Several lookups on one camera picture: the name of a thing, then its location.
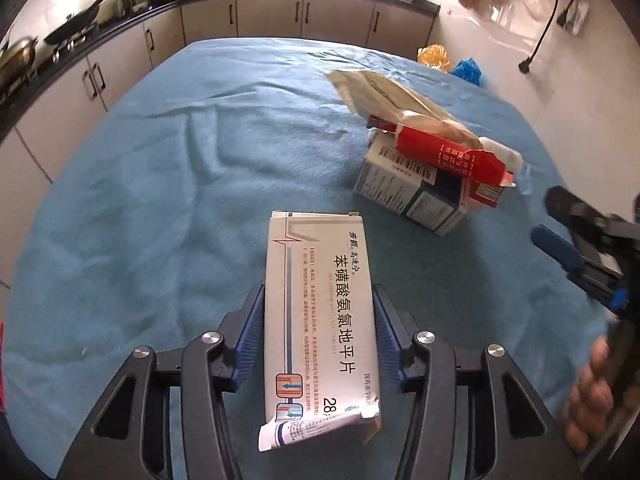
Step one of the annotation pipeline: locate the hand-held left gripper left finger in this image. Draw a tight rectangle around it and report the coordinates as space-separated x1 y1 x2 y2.
54 282 267 480

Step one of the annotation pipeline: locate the blue table cloth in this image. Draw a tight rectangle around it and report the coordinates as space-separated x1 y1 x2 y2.
0 37 631 480

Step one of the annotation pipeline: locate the black power plug cable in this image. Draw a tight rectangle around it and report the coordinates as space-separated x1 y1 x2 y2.
518 0 563 75

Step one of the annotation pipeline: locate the lidded metal wok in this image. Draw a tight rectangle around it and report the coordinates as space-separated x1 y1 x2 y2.
0 36 40 92

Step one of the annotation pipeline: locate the torn red carton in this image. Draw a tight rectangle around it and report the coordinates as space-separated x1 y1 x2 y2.
367 115 518 209

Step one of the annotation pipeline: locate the small white cardboard box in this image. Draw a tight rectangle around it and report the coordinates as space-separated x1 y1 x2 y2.
352 130 441 212

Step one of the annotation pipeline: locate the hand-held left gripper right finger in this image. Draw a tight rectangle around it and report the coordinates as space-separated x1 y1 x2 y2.
371 282 586 480

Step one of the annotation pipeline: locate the person's right hand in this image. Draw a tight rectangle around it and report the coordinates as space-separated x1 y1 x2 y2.
564 337 619 455

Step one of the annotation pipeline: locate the beige paper bag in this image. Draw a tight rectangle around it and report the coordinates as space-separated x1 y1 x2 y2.
327 69 483 148

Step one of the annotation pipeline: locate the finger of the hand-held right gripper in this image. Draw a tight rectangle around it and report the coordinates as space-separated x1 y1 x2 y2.
544 185 640 242
531 225 627 311

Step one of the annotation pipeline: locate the large white medicine box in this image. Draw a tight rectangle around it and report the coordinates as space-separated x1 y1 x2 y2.
257 210 382 453

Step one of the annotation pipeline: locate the blue plastic bag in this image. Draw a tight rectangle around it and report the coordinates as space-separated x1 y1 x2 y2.
451 57 486 86

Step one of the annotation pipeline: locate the white power strip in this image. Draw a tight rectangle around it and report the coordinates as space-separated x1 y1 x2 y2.
557 0 592 31

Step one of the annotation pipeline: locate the black wok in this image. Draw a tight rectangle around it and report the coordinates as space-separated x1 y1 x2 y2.
44 0 113 46

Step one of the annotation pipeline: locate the yellow plastic bag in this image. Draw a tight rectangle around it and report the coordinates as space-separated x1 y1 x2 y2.
417 44 451 70

